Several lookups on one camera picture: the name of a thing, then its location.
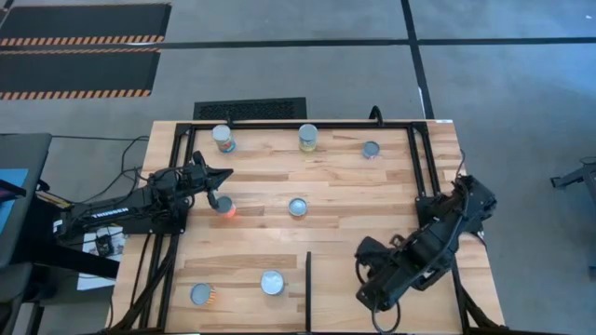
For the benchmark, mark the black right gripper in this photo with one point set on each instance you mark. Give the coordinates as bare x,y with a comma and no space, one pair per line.
393,272

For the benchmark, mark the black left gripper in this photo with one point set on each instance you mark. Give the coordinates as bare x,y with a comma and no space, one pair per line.
191,179

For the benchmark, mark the small can orange label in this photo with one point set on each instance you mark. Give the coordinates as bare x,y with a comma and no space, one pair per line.
226,207

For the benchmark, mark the tall can multicoloured label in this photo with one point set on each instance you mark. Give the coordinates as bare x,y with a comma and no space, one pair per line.
222,135

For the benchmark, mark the short pineapple rings can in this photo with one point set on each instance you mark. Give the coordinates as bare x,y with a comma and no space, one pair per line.
297,207

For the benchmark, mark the tall can yellow label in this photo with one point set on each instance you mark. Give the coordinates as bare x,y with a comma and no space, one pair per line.
307,135

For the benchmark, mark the small short grey-lidded can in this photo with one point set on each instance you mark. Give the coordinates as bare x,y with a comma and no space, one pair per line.
371,150

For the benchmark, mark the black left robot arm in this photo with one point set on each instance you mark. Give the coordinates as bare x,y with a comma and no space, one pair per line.
121,209

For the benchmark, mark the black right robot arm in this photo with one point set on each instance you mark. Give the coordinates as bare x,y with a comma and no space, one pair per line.
442,232

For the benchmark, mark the black floor vent grille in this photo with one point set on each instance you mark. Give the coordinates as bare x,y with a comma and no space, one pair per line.
249,109

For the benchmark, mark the tall blue peas can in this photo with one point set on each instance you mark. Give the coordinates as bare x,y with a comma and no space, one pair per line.
272,282

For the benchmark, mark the short can orange striped label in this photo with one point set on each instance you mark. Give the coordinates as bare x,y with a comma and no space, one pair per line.
201,294

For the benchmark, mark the small black device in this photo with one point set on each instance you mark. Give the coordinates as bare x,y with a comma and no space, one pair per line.
104,245

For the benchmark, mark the white paper sheet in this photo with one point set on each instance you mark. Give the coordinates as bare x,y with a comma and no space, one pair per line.
88,279

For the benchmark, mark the black desk leg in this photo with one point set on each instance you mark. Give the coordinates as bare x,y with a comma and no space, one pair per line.
70,260

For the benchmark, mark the small white table tag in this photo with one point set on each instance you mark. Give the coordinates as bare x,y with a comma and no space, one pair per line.
443,121

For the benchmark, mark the black hazard-striped floor mat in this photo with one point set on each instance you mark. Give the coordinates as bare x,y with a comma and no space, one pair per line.
74,70
84,21

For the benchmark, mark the dark grey desk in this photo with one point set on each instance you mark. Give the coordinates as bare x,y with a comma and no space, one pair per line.
23,153

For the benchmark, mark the blue sheet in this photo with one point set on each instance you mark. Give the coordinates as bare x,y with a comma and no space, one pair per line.
11,195

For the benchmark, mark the grey stand leg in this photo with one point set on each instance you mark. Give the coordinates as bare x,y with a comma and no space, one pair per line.
575,177

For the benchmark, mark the wooden shelf black frame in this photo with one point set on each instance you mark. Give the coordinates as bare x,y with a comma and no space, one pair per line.
335,298

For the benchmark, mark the black metal table frame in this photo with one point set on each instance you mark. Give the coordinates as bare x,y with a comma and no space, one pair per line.
302,125

